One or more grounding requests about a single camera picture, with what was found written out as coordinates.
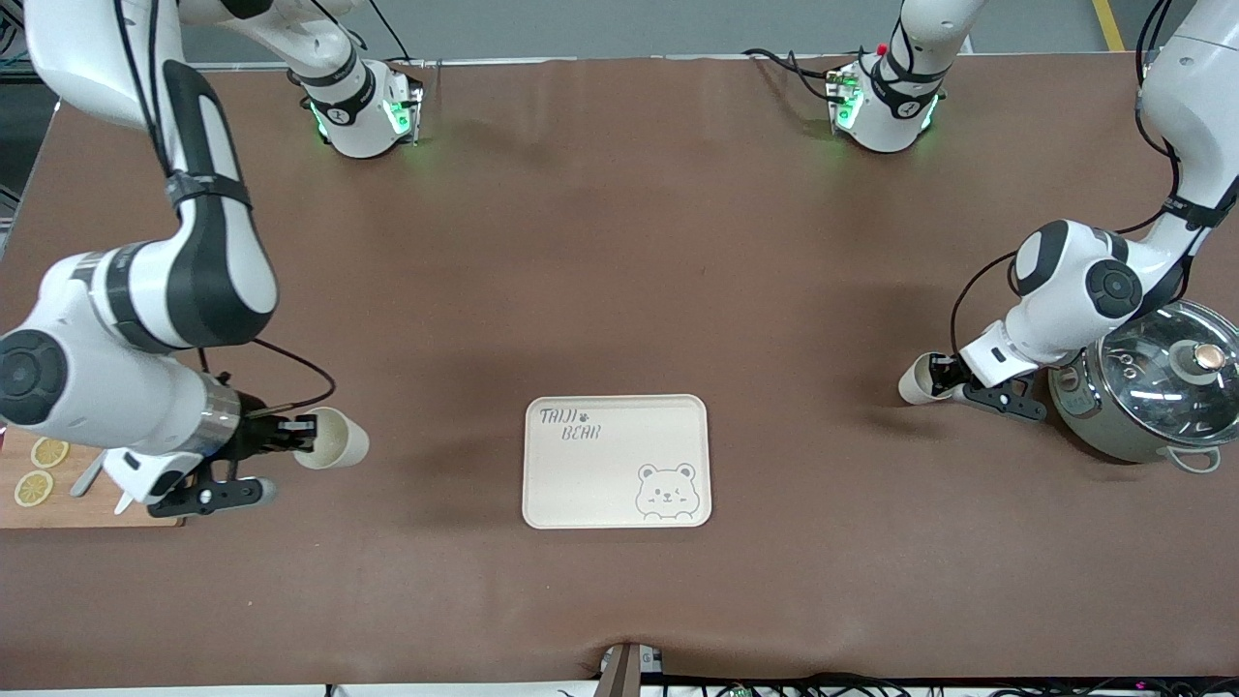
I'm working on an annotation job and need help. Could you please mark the white IKEA cup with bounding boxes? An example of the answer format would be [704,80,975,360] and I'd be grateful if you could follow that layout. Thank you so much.
[293,407,371,471]
[897,352,959,407]

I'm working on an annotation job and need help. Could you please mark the bamboo cutting board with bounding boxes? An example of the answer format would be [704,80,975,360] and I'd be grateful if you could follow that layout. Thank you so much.
[0,426,187,530]

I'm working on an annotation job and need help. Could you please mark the grey pot with glass lid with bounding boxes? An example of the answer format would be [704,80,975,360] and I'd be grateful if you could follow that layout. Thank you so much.
[1048,300,1239,475]

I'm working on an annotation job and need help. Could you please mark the glass pot lid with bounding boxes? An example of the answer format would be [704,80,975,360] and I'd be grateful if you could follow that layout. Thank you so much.
[1092,301,1239,448]

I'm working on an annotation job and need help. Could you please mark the cream bear print tray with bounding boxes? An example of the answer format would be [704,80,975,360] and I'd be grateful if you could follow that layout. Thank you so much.
[522,394,712,530]

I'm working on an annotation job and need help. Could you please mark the brown table mat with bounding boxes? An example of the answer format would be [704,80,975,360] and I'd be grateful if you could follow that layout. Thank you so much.
[0,53,1239,690]

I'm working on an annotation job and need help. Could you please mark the black left arm base cables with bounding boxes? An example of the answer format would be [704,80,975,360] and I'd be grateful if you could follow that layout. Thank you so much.
[742,45,874,104]

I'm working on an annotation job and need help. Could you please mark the grey clamp bracket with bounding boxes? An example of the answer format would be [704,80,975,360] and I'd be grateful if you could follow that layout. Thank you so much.
[597,641,665,697]

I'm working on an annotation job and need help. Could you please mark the black right arm base cable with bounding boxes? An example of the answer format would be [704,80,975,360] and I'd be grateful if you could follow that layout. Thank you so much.
[371,0,424,65]

